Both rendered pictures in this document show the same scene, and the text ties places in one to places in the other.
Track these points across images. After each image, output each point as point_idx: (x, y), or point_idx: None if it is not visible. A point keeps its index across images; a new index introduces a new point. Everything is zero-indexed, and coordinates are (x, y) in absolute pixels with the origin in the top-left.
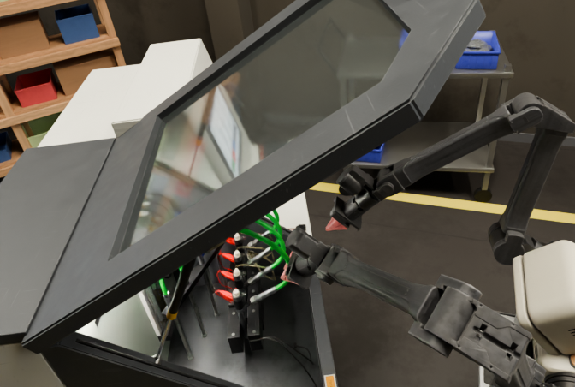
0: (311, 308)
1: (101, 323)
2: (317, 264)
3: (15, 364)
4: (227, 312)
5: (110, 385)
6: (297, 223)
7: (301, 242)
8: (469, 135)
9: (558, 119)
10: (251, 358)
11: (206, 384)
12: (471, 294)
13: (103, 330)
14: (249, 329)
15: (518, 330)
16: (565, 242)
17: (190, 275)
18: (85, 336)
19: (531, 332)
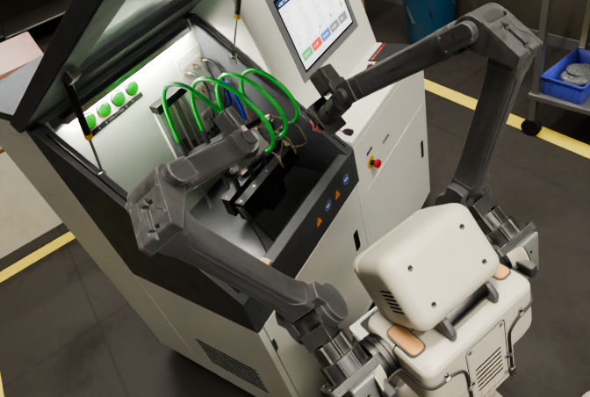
0: (301, 204)
1: (97, 138)
2: None
3: (22, 138)
4: None
5: (74, 178)
6: (349, 126)
7: (219, 119)
8: (412, 48)
9: (498, 44)
10: (248, 227)
11: None
12: (164, 173)
13: (97, 144)
14: (240, 198)
15: (165, 214)
16: (452, 205)
17: (215, 137)
18: (55, 135)
19: (360, 280)
